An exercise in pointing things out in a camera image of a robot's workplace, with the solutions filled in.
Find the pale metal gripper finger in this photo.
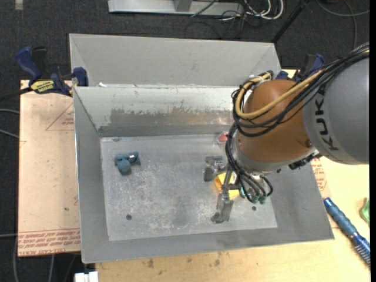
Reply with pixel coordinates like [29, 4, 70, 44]
[210, 197, 235, 224]
[203, 155, 226, 183]

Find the yellow block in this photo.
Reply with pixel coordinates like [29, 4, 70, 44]
[213, 173, 239, 201]

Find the grey metal bin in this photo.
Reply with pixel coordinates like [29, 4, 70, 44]
[69, 33, 335, 264]

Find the blue toy animal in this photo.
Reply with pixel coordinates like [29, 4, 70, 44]
[113, 150, 142, 176]

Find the green soft object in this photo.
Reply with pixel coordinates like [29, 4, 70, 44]
[359, 197, 370, 226]

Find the blue ribbed tool handle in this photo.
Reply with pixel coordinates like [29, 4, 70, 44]
[323, 197, 370, 266]

